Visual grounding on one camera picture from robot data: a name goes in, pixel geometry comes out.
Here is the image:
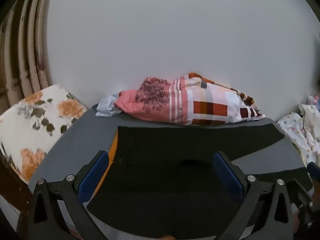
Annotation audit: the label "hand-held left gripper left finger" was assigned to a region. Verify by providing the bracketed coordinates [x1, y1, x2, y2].
[25, 150, 110, 240]

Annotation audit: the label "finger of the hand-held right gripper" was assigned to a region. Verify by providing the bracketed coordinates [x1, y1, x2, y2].
[287, 179, 315, 232]
[307, 162, 320, 182]

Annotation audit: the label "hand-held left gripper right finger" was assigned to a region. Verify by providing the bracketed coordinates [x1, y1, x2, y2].
[212, 151, 294, 240]

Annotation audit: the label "black pants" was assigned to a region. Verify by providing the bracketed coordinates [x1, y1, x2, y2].
[86, 125, 314, 233]

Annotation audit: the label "white polka dot cloth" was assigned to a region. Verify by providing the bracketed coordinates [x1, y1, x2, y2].
[276, 104, 320, 168]

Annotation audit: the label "light blue striped cloth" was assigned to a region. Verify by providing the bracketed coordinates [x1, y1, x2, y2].
[95, 93, 123, 117]

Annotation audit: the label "white floral cushion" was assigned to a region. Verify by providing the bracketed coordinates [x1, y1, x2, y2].
[0, 84, 88, 183]

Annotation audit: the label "dark wooden furniture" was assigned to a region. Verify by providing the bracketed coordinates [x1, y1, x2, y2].
[0, 152, 32, 230]

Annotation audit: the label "pink patchwork pillow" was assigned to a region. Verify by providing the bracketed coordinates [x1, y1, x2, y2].
[114, 72, 266, 126]

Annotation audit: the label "beige patterned curtain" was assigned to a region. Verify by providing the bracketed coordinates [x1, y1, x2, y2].
[0, 0, 55, 110]

